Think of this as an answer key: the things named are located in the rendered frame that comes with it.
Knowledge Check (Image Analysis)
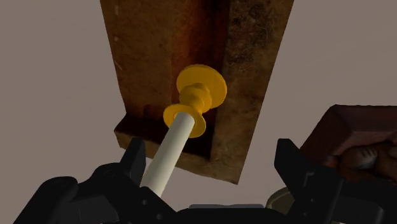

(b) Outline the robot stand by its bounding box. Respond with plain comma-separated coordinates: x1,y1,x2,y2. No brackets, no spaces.
99,0,295,185

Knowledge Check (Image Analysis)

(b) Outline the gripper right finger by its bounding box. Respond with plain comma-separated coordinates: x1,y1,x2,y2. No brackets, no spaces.
274,138,397,224

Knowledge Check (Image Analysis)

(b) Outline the yellow candlestick with white candle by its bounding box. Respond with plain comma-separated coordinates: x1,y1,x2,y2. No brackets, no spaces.
140,64,228,198

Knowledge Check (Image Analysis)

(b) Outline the grey round object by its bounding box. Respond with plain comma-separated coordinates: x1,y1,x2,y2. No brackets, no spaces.
265,186,296,216

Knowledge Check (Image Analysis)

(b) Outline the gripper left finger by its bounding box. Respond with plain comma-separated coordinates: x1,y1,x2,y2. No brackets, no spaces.
13,137,177,224

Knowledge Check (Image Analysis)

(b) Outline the reddish brown box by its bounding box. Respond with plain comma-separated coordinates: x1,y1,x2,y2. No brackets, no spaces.
300,104,397,188

